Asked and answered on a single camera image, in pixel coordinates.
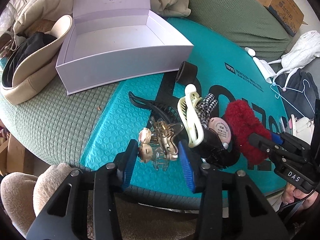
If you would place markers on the dark navy garment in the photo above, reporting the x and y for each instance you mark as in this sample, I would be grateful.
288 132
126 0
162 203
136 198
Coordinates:
295 80

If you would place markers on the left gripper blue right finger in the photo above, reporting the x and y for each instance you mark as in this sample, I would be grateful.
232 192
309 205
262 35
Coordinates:
191 167

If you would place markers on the flower decorated clear hair clip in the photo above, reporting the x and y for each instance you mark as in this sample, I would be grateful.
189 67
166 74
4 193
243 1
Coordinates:
157 144

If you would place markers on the green bed cover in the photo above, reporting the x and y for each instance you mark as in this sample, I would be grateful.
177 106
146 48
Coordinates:
56 127

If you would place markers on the open lavender gift box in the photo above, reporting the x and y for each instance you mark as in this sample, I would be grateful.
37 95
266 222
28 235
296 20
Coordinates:
115 40

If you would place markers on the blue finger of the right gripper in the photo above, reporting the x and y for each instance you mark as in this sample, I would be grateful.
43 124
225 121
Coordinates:
276 138
263 144

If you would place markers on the person's right hand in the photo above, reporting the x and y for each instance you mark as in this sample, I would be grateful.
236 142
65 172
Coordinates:
290 193

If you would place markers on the black hair claw clip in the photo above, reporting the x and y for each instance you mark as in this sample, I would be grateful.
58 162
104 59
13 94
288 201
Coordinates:
162 110

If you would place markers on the black white gingham scrunchie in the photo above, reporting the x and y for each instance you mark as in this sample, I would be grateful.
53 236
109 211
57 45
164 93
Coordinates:
205 108

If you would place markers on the beige puffer jacket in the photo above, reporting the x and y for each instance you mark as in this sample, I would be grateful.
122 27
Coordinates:
27 12

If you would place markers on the white garment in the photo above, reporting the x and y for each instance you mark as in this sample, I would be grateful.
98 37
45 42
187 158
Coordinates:
305 50

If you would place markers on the pink round cosmetic jar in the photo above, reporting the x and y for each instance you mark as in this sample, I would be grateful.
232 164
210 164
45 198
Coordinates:
221 128

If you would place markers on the beige plush slipper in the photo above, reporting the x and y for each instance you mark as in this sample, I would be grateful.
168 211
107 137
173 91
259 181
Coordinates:
25 195

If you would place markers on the light blue wire hanger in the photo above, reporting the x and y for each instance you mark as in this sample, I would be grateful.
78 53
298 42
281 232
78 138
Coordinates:
299 102

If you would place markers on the cardboard box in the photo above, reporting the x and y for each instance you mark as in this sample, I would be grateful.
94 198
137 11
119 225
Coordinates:
286 12

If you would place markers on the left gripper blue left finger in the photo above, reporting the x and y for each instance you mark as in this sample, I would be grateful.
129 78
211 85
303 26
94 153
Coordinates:
125 163

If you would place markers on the cream leather handbag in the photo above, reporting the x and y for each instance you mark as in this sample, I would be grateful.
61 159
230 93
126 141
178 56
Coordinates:
32 65

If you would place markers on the teal bubble mailer bag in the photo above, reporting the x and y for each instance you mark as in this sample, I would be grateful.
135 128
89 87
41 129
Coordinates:
215 65

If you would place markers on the cream yellow hair claw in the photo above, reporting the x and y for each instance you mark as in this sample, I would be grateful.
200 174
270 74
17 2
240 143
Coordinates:
186 110

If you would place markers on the red fuzzy scrunchie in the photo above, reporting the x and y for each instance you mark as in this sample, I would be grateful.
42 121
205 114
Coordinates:
243 122

